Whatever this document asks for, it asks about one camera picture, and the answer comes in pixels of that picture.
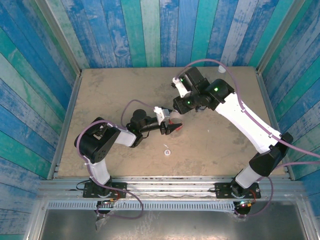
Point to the plain white bottle cap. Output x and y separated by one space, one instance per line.
221 69

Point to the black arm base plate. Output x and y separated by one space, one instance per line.
222 190
120 190

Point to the aluminium mounting rail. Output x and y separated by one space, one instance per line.
170 187

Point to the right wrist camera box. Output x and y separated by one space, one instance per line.
181 88

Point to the shiny metal sheet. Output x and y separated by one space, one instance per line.
175 225

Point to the aluminium table side rail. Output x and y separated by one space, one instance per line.
263 87
71 100

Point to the grey metal frame post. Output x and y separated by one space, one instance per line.
276 37
62 37

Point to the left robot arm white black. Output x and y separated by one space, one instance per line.
100 172

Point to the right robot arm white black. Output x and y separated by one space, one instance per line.
245 120

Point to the white cap red blue print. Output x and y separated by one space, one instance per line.
167 152

